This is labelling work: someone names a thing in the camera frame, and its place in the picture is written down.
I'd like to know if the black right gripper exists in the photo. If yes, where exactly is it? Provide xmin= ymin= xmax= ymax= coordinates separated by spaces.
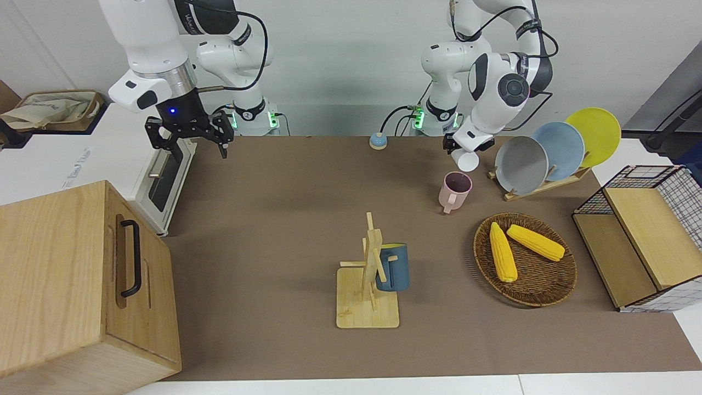
xmin=145 ymin=89 xmax=235 ymax=163

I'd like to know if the pink mug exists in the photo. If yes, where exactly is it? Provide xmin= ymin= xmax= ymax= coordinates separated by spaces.
xmin=439 ymin=171 xmax=473 ymax=215

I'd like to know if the grey plate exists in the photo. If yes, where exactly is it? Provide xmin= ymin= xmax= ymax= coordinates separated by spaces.
xmin=495 ymin=136 xmax=550 ymax=195

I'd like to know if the wooden plate rack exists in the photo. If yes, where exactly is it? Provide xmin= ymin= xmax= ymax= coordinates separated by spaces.
xmin=488 ymin=165 xmax=592 ymax=202

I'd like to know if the light blue plate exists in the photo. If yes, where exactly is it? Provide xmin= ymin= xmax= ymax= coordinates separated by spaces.
xmin=529 ymin=122 xmax=585 ymax=182

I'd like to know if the cream toaster oven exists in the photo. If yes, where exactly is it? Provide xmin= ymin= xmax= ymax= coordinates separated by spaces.
xmin=55 ymin=104 xmax=197 ymax=238

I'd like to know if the brown woven tray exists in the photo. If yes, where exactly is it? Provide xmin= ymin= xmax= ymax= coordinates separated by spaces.
xmin=0 ymin=89 xmax=105 ymax=133

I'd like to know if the yellow corn cob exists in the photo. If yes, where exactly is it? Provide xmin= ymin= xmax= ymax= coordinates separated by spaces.
xmin=506 ymin=224 xmax=565 ymax=262
xmin=489 ymin=222 xmax=518 ymax=283

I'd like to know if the yellow plate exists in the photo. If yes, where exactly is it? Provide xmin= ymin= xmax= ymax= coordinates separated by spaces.
xmin=565 ymin=108 xmax=622 ymax=168

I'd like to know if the dark blue mug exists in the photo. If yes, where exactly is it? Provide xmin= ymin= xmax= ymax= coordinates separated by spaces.
xmin=375 ymin=244 xmax=410 ymax=293

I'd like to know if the beige cloth bag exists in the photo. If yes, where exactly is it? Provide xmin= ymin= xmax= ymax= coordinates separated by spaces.
xmin=0 ymin=93 xmax=97 ymax=130

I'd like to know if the brown wicker basket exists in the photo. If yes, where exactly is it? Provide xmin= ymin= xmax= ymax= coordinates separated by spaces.
xmin=473 ymin=212 xmax=578 ymax=308

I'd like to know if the black stand leg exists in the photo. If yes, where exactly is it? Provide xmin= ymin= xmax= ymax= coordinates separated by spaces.
xmin=644 ymin=91 xmax=702 ymax=151

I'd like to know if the brown cardboard box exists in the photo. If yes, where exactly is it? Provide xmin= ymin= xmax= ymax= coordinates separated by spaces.
xmin=0 ymin=80 xmax=21 ymax=113

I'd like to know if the wooden mug tree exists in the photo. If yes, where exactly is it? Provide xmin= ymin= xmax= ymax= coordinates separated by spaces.
xmin=336 ymin=213 xmax=400 ymax=329

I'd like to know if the light wooden cabinet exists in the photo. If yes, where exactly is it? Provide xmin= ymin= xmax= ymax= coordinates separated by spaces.
xmin=0 ymin=180 xmax=183 ymax=395

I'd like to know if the toaster door handle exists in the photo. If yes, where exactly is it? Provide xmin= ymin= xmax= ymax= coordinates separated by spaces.
xmin=148 ymin=149 xmax=172 ymax=179

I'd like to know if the black base power cable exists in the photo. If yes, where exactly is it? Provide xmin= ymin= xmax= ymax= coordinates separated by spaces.
xmin=380 ymin=82 xmax=434 ymax=137

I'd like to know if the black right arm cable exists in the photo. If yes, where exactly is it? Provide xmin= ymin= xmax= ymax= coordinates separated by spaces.
xmin=186 ymin=0 xmax=270 ymax=92

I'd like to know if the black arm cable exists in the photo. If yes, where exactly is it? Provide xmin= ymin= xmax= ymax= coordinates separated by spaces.
xmin=186 ymin=0 xmax=270 ymax=92
xmin=447 ymin=0 xmax=560 ymax=132

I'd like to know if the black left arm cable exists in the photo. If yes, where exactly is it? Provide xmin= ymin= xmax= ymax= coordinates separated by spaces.
xmin=447 ymin=0 xmax=560 ymax=132

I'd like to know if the black cabinet handle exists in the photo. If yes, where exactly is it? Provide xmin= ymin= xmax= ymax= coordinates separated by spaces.
xmin=120 ymin=219 xmax=143 ymax=298

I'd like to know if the wire grid wooden shelf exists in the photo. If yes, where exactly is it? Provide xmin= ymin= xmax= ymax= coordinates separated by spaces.
xmin=572 ymin=165 xmax=702 ymax=313

